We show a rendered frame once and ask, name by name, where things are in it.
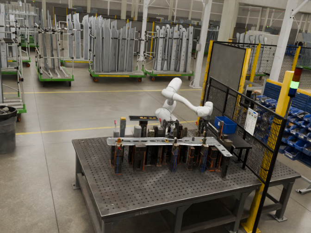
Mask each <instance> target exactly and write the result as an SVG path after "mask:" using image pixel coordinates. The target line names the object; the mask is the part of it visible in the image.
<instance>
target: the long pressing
mask: <svg viewBox="0 0 311 233"><path fill-rule="evenodd" d="M192 138H193V137H183V138H182V139H177V143H178V145H187V146H201V145H202V141H199V140H202V139H203V138H204V137H194V138H195V139H194V141H192ZM206 138H207V140H206V144H207V145H208V146H214V145H220V143H219V142H218V141H217V140H216V139H215V138H214V137H206ZM122 139H123V140H124V141H128V142H124V141H122ZM164 139H167V140H168V141H169V142H165V141H164ZM117 140H118V138H107V140H106V142H107V145H109V146H115V144H116V142H115V141H117ZM173 140H174V139H169V138H166V137H122V138H121V141H122V143H123V146H134V145H135V144H145V145H173Z"/></svg>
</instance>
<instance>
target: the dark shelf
mask: <svg viewBox="0 0 311 233"><path fill-rule="evenodd" d="M214 122H215V120H209V124H210V125H211V126H212V127H213V128H214V129H215V130H216V131H217V132H218V128H217V127H216V126H214ZM223 135H228V139H230V140H231V141H232V146H233V147H234V148H235V149H252V146H251V145H249V144H248V143H247V142H246V141H245V140H244V139H243V138H241V137H240V136H239V135H238V134H237V133H231V134H225V133H223V132H222V134H221V136H223Z"/></svg>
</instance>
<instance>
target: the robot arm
mask: <svg viewBox="0 0 311 233"><path fill-rule="evenodd" d="M181 84H182V81H181V79H179V78H174V79H173V80H172V81H171V82H170V83H169V85H168V87H167V88H166V89H163V90H162V95H163V96H164V97H165V98H167V100H166V101H165V103H164V105H163V107H162V108H159V109H157V110H156V112H155V115H156V116H157V117H158V119H159V118H161V123H162V125H163V120H164V119H165V120H166V121H173V119H172V117H171V116H170V114H171V112H172V111H173V110H174V108H175V106H176V101H179V102H182V103H184V104H185V105H186V106H187V107H188V108H189V109H191V110H193V111H194V112H195V113H196V114H197V116H198V117H202V118H203V122H202V125H201V134H203V131H204V127H205V135H204V137H206V136H207V133H208V128H209V125H208V122H209V120H210V118H211V114H212V110H213V103H212V102H206V103H205V105H204V107H202V106H199V107H195V106H193V105H192V104H191V103H190V102H189V101H188V100H187V99H185V98H184V97H182V96H180V95H178V94H177V92H178V90H179V88H180V86H181ZM159 121H160V120H159Z"/></svg>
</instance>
